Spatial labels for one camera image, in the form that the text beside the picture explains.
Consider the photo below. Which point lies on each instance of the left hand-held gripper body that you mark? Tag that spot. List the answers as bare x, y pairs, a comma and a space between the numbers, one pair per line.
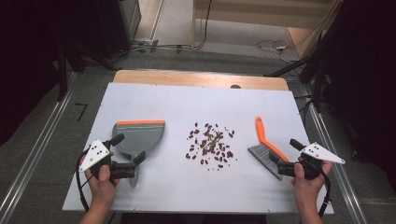
95, 154

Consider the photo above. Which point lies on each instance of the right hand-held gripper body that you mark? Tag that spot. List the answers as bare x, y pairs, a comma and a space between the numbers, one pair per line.
320, 153

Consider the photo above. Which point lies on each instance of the grey dustpan with orange edge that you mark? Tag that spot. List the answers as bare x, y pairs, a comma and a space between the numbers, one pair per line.
140, 137

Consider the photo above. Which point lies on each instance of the orange brush with grey bristles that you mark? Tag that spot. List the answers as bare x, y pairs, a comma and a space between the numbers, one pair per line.
260, 127

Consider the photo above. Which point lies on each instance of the pile of red beans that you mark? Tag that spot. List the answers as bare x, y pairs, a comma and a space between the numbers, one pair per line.
211, 144

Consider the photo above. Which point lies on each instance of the person's left hand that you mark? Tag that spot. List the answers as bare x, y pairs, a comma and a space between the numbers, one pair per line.
101, 189

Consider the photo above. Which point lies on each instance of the person's right hand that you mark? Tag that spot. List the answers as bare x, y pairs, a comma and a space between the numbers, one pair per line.
308, 189

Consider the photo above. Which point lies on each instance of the white table board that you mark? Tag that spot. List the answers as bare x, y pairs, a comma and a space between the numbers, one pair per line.
186, 102

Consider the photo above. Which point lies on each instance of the black curtain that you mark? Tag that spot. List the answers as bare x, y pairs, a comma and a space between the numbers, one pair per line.
37, 56
364, 77

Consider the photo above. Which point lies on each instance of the wooden table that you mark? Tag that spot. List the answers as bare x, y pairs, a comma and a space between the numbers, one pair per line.
186, 79

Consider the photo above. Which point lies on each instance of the metal floor rail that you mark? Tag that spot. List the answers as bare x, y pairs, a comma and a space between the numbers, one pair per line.
34, 149
336, 174

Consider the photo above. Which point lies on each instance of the light wooden frame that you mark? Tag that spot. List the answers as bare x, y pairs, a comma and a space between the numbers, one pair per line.
264, 21

